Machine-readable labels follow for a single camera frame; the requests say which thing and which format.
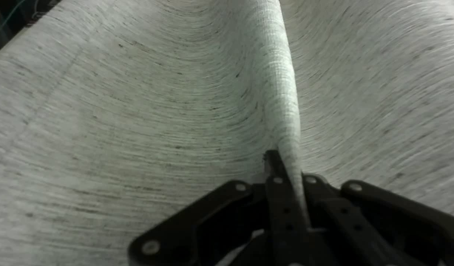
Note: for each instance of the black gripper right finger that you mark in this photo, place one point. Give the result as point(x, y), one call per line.
point(384, 231)

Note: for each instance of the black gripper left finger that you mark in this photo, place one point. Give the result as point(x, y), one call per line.
point(280, 222)

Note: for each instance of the grey-white fabric curtain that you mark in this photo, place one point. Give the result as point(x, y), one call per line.
point(138, 123)

